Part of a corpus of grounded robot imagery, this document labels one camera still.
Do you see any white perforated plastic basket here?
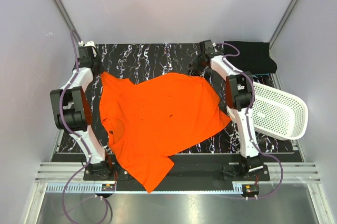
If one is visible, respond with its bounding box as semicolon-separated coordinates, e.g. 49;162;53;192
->
253;82;309;140

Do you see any left orange connector board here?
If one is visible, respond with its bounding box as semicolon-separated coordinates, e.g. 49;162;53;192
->
102;183;116;191

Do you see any orange t shirt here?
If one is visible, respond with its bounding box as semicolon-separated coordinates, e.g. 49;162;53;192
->
100;72;230;192

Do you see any folded black t shirt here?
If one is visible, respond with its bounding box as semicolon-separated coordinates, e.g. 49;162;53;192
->
225;41;277;74

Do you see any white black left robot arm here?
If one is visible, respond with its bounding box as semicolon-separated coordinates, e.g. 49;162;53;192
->
50;41;113;179

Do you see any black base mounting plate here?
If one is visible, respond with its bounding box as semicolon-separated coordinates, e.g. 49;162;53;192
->
84;154;270;194

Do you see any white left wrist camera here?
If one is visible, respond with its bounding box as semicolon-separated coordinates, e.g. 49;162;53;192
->
78;41;96;48

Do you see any left aluminium corner post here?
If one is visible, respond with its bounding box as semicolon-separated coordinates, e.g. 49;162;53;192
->
38;0;82;40

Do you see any aluminium front frame rail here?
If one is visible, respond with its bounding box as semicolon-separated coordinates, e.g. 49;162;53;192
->
35;162;320;195

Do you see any black marble pattern mat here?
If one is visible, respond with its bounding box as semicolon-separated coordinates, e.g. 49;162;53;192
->
55;43;294;154

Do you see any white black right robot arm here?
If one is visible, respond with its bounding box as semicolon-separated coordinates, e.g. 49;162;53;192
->
189;40;263;178

